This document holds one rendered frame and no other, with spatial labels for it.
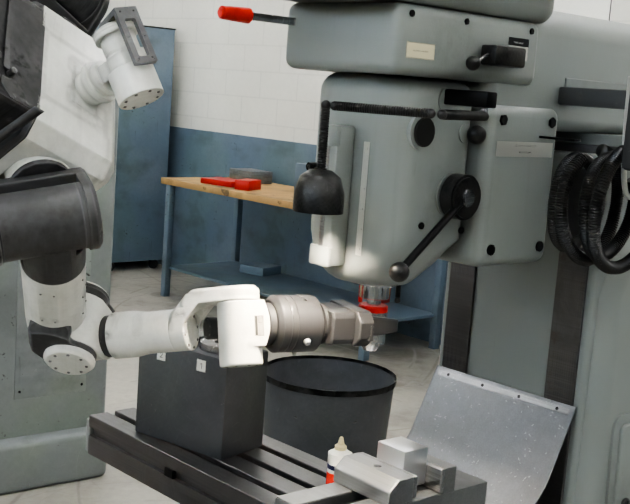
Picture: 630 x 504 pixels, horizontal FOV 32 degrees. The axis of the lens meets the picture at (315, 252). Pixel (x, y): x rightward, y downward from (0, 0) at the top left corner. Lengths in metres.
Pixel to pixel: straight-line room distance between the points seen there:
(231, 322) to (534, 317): 0.63
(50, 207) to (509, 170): 0.73
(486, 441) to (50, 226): 0.95
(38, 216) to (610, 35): 1.04
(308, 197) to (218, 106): 7.38
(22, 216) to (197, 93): 7.68
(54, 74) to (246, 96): 7.04
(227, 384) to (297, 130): 6.24
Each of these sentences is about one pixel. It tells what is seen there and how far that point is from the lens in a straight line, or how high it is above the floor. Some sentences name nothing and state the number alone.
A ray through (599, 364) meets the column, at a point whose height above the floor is 1.16.
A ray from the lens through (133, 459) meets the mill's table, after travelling 2.12.
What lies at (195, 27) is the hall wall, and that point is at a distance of 9.17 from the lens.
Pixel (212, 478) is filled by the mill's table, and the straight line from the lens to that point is 1.93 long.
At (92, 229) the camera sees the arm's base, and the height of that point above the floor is 1.40.
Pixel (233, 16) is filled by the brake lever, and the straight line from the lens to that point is 1.61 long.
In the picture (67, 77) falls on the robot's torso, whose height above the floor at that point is 1.59.
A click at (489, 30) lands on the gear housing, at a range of 1.69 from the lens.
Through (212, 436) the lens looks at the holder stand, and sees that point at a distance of 2.00.
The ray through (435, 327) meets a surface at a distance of 7.04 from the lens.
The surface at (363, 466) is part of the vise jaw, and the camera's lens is 1.70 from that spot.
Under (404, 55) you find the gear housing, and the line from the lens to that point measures 1.55.
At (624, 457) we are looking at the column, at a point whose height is 0.99.
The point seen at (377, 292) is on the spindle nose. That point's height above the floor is 1.29.
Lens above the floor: 1.60
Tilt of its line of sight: 9 degrees down
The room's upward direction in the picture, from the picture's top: 4 degrees clockwise
